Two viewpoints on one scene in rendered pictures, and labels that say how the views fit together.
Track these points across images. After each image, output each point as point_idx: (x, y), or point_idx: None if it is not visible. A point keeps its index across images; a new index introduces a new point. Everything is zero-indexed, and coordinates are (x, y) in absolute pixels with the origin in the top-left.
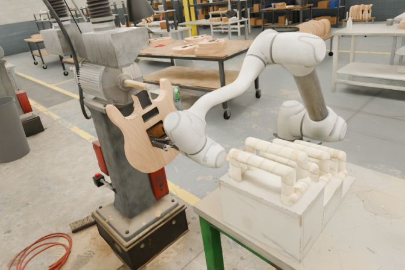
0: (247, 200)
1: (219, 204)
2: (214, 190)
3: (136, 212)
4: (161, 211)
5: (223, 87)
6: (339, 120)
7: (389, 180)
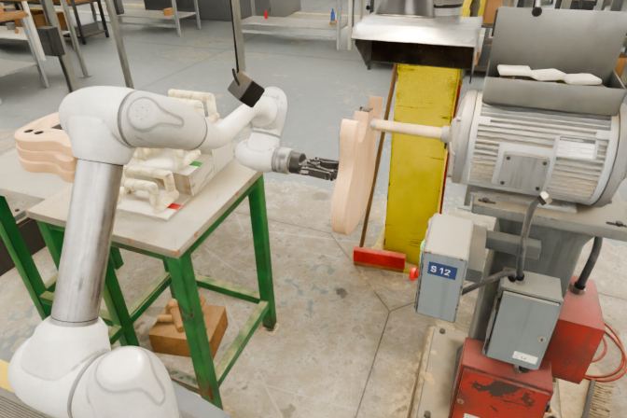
0: None
1: (242, 168)
2: (251, 176)
3: (458, 355)
4: (425, 383)
5: (234, 112)
6: (30, 338)
7: (64, 213)
